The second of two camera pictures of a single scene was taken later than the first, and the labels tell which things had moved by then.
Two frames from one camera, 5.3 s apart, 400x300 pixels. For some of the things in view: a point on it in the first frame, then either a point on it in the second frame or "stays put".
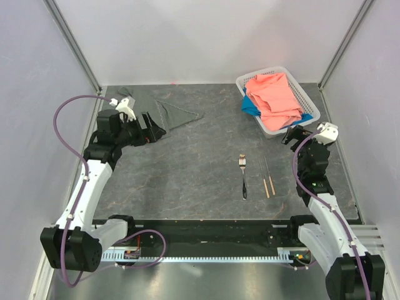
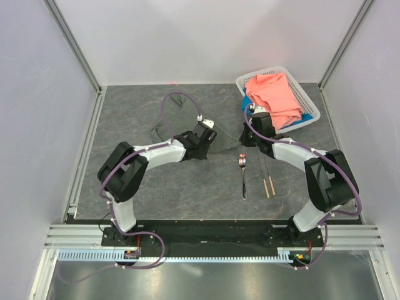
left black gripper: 150,134 → 202,155
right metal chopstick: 270,179 stays put
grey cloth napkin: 169,116 → 177,114
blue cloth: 247,107 stays put
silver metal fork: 242,164 stays put
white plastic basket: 306,103 stays put
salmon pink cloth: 274,98 stays put
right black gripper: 295,132 → 243,139
